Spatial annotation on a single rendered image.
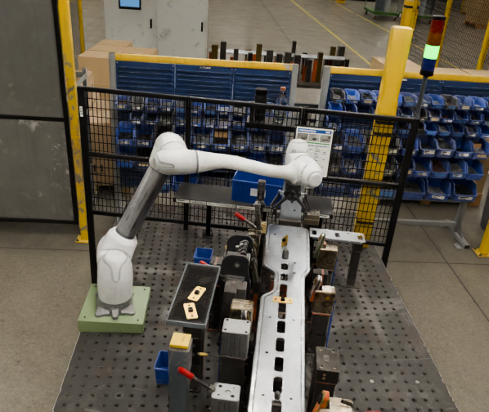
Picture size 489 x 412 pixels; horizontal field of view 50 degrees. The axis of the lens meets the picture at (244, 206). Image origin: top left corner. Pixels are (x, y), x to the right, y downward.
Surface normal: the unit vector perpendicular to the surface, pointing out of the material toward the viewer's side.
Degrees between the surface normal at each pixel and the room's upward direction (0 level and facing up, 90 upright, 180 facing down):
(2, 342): 0
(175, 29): 90
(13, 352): 0
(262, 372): 0
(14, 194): 95
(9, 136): 89
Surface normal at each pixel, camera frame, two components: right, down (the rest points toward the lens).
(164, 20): 0.04, 0.45
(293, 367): 0.07, -0.89
